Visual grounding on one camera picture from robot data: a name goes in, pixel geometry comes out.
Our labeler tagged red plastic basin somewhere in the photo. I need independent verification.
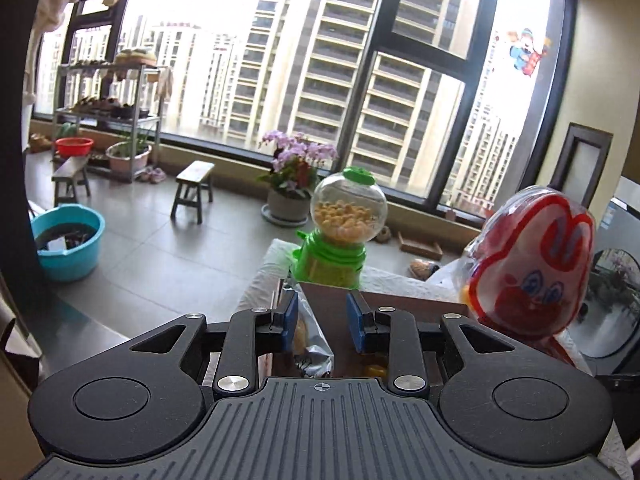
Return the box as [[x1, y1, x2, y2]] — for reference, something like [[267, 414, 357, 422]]
[[54, 136, 94, 158]]

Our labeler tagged red rabbit face snack bag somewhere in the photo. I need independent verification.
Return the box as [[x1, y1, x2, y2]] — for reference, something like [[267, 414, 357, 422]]
[[454, 186, 594, 364]]

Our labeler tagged cartoon window sticker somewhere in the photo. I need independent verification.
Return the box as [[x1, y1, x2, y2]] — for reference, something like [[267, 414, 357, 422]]
[[508, 28, 552, 77]]

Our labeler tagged wooden bench stool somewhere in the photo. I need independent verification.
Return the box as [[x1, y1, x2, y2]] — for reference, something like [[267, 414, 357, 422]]
[[51, 156, 91, 207]]

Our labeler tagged green candy dispenser globe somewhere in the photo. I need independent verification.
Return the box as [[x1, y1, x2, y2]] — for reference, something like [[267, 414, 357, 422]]
[[292, 166, 388, 289]]

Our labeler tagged metal shoe rack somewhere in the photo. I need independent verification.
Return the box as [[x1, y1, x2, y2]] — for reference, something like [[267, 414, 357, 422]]
[[52, 49, 172, 182]]

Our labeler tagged small dark wooden stool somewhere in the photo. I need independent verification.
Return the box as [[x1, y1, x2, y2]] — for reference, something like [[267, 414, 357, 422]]
[[170, 160, 215, 224]]

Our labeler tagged pink cardboard box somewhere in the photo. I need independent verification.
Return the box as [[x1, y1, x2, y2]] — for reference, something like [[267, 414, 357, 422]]
[[271, 283, 470, 378]]

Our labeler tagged blue plastic basin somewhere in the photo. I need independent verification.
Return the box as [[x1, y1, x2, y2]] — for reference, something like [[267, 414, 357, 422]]
[[32, 204, 105, 283]]

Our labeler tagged grey washing machine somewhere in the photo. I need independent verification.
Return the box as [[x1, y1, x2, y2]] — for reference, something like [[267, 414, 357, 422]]
[[568, 177, 639, 376]]

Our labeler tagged dark framed door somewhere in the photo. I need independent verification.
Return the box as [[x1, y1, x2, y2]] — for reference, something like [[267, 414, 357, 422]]
[[548, 122, 613, 208]]

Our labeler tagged potted green plant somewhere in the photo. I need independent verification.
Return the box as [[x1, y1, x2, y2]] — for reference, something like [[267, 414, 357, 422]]
[[105, 136, 152, 178]]

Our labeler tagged pink orchid flower pot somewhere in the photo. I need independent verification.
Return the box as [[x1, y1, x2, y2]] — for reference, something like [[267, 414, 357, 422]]
[[259, 130, 336, 226]]

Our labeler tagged silver white snack packet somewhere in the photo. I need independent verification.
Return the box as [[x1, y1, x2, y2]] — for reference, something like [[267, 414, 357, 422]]
[[285, 275, 334, 378]]

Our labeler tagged slipper on floor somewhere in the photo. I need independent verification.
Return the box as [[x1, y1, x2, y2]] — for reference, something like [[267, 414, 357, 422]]
[[408, 259, 440, 282]]

